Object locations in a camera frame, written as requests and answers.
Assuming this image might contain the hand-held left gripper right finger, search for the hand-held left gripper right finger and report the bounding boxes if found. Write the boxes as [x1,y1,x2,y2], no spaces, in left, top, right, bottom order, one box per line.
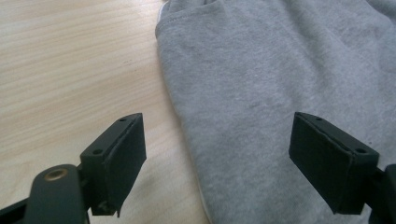
[288,111,380,216]

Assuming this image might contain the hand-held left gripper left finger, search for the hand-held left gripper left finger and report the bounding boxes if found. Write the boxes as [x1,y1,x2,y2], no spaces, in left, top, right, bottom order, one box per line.
[78,112,148,217]

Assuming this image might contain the grey sweatpants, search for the grey sweatpants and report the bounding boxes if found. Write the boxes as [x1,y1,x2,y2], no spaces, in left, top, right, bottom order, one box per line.
[154,0,396,224]

